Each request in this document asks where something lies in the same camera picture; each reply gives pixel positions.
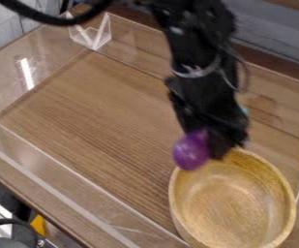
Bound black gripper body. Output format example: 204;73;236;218
163;61;251;137

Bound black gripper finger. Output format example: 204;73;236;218
207;119;249;160
168;88;205;134

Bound purple toy eggplant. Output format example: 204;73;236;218
171;106;251;171

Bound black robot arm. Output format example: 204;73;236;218
137;0;248;159

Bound brown wooden bowl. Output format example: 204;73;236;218
168;149;296;248

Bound yellow black equipment base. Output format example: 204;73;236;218
0;184;84;248

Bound clear acrylic corner bracket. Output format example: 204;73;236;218
68;14;111;51

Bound black cable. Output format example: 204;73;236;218
0;218;40;248

